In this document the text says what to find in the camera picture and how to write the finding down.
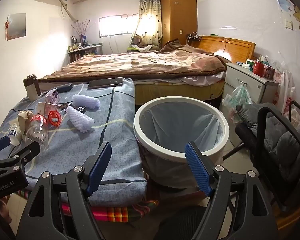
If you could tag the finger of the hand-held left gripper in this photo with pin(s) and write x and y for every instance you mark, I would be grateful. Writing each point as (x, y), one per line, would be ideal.
(25, 152)
(0, 145)

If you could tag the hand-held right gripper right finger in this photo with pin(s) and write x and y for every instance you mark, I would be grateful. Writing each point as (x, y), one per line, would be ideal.
(197, 170)

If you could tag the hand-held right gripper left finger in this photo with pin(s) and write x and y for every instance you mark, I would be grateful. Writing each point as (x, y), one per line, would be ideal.
(100, 165)

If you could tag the small white bottle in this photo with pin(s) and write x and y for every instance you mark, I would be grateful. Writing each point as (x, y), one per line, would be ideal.
(15, 132)

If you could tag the clear plastic bottle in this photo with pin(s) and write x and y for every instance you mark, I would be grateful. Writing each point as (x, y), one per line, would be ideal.
(36, 132)

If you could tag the beige paper bag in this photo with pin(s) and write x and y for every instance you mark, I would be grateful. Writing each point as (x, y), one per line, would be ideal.
(23, 122)

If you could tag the red round timer lid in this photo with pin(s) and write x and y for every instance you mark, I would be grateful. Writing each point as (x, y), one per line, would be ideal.
(55, 118)

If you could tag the pink milk carton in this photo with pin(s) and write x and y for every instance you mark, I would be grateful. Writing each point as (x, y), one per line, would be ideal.
(46, 108)

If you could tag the white foam net sleeve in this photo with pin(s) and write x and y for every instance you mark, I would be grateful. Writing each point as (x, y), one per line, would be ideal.
(87, 102)
(80, 120)

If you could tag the white round trash bin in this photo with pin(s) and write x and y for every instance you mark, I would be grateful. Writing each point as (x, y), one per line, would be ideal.
(145, 140)

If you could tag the brown snack wrapper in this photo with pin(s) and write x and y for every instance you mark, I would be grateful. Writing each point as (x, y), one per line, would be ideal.
(65, 106)
(80, 109)

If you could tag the purple milk carton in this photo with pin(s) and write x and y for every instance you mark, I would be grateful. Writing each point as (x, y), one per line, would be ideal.
(52, 97)

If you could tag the colorful striped cloth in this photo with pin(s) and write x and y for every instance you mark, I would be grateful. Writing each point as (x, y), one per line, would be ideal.
(115, 213)

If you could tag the translucent bin liner bag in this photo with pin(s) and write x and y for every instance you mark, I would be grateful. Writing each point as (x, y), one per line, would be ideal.
(180, 120)

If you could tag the black mesh seat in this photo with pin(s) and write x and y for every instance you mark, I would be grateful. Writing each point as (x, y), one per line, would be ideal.
(180, 225)

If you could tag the brown and white thermos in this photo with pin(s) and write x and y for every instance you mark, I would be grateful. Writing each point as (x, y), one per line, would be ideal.
(32, 90)

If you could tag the black metal chair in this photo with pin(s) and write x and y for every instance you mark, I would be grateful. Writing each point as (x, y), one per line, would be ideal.
(260, 130)

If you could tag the black oval case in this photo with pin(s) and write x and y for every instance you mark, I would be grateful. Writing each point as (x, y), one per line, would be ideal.
(64, 87)

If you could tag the black smartphone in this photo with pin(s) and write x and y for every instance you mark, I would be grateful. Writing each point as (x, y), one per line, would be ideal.
(105, 83)

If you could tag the hanging clear plastic bag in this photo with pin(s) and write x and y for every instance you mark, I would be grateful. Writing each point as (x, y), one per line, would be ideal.
(237, 97)

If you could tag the grey chair cushion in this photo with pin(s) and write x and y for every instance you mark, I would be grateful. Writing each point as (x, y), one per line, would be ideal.
(277, 140)

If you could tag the white nightstand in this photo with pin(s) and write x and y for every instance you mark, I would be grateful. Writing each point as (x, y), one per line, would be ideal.
(262, 90)

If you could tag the wooden furniture edge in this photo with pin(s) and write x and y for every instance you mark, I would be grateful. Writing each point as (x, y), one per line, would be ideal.
(292, 217)

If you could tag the brown patterned bed blanket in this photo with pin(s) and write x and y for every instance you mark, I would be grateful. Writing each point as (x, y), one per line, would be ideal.
(140, 65)

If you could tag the small desk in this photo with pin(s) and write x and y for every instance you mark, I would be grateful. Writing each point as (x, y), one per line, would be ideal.
(90, 50)

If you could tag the green box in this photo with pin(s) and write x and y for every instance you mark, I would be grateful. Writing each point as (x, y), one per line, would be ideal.
(250, 65)

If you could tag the white red-printed plastic bag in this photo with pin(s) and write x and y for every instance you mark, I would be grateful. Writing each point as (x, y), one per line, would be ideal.
(286, 92)

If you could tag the red jar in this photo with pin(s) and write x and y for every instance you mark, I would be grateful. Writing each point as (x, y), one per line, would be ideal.
(258, 68)

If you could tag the row of small bottles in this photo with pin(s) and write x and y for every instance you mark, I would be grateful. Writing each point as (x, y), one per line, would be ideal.
(77, 45)

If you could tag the red printed tin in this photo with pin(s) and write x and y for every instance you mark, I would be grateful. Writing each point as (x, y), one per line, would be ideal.
(269, 72)

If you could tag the brown teddy bear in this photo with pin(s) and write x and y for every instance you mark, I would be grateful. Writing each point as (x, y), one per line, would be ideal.
(137, 41)

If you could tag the wooden headboard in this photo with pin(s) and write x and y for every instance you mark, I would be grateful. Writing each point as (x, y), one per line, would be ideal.
(240, 46)

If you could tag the power strip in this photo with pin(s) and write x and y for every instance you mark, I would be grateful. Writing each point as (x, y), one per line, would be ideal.
(195, 38)

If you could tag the decorative branches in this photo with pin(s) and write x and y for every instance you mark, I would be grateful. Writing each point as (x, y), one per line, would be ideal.
(82, 28)

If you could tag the window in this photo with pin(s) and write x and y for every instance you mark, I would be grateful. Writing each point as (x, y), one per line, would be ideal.
(117, 26)

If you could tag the patterned curtain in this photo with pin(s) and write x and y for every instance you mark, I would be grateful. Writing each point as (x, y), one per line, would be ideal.
(148, 17)

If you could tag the wooden wardrobe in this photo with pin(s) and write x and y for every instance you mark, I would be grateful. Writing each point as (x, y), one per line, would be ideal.
(178, 12)

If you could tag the wall poster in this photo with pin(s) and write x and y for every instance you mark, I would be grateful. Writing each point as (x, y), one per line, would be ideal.
(16, 26)

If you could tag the wall switch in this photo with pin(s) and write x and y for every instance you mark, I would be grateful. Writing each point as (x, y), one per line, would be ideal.
(289, 24)

